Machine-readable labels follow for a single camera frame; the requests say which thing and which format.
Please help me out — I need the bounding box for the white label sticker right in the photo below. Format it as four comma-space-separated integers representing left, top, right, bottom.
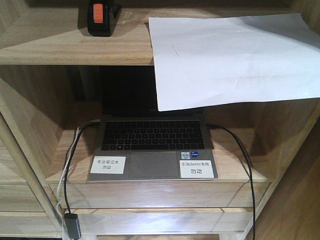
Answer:
179, 160, 217, 179

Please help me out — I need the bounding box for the grey open laptop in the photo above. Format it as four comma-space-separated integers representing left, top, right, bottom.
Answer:
88, 65, 218, 182

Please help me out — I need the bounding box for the grey usb hub adapter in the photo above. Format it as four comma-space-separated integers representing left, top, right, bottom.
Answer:
64, 213, 82, 240

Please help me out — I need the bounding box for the wooden shelf unit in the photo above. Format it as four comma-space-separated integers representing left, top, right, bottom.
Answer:
0, 0, 320, 240

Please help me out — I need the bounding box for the black cable right of laptop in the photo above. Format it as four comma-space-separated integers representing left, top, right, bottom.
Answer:
206, 123, 257, 240

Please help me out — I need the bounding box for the black cable left of laptop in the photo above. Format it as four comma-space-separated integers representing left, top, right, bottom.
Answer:
63, 121, 101, 215

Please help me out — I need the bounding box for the white paper sheet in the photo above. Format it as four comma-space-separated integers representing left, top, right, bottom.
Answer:
149, 13, 320, 111

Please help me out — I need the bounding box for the white cable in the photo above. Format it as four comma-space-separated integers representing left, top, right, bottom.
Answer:
55, 126, 81, 240

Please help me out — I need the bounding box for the black stapler with orange stripe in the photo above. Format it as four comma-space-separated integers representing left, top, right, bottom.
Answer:
87, 0, 122, 37

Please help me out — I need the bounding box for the white label sticker left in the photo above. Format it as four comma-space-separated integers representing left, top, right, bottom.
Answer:
90, 156, 126, 174

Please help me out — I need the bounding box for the white label sticker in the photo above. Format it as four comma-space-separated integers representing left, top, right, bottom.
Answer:
179, 160, 217, 179
90, 156, 126, 174

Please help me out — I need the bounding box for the black cable of laptop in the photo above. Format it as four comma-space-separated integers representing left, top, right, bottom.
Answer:
63, 121, 101, 215
206, 123, 257, 240

